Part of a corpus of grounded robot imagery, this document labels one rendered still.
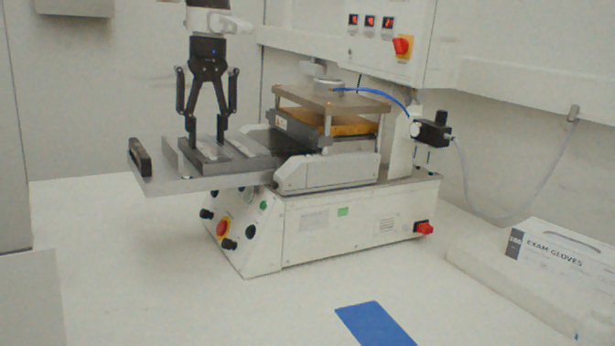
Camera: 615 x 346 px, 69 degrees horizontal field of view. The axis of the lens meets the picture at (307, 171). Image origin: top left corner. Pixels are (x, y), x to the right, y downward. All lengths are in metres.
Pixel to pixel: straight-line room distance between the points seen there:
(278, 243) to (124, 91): 1.59
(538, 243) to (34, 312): 0.95
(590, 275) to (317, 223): 0.57
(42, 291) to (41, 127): 1.90
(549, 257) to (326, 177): 0.52
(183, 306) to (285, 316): 0.19
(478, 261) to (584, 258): 0.21
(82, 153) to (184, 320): 1.67
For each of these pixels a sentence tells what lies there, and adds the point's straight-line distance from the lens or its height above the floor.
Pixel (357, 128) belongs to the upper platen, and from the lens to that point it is 1.05.
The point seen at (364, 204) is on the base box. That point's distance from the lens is 1.05.
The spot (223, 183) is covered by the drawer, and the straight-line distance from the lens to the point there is 0.92.
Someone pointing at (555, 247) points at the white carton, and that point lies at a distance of 1.11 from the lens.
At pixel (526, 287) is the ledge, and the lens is 1.06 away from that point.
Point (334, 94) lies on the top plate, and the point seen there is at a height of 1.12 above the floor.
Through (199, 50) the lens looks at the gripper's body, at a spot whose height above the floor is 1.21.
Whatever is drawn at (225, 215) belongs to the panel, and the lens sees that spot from 1.11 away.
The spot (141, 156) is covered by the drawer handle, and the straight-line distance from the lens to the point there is 0.91.
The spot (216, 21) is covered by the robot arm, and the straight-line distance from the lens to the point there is 0.92.
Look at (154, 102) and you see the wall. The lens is 2.44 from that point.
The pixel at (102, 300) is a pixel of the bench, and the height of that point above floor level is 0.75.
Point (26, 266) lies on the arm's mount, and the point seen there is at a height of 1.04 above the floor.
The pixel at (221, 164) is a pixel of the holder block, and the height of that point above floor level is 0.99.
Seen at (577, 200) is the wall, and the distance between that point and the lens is 1.32.
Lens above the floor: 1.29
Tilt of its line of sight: 20 degrees down
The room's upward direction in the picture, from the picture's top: 5 degrees clockwise
